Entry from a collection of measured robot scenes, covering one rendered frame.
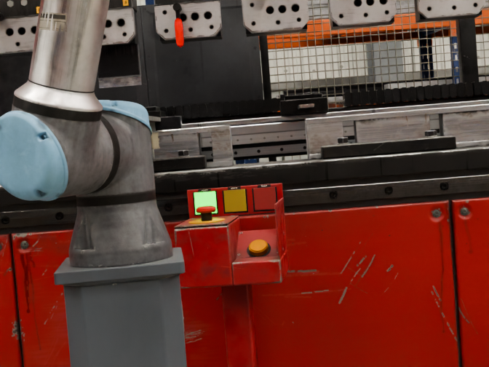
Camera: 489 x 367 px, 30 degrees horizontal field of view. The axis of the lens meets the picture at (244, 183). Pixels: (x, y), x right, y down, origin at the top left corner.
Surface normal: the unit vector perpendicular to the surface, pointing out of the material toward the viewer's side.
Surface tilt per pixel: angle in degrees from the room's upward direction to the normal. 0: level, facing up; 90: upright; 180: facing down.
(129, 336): 90
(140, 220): 72
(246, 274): 90
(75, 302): 90
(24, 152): 97
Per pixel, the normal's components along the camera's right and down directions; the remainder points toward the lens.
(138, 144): 0.86, -0.08
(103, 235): -0.18, -0.24
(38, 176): -0.50, 0.21
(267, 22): -0.03, 0.05
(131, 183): 0.48, 0.02
